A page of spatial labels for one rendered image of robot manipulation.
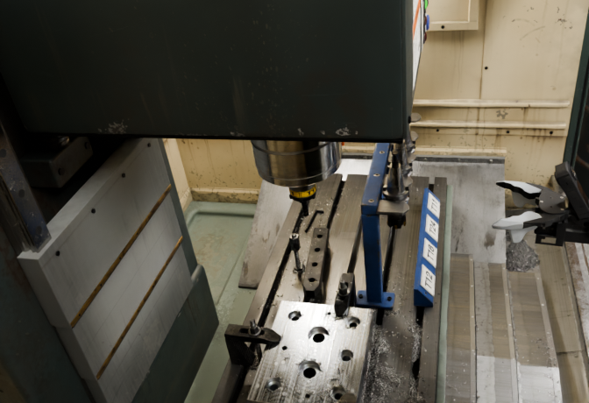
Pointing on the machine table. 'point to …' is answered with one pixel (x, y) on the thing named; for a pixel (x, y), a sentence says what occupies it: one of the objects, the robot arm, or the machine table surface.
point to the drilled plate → (360, 335)
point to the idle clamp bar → (319, 247)
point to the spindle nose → (295, 161)
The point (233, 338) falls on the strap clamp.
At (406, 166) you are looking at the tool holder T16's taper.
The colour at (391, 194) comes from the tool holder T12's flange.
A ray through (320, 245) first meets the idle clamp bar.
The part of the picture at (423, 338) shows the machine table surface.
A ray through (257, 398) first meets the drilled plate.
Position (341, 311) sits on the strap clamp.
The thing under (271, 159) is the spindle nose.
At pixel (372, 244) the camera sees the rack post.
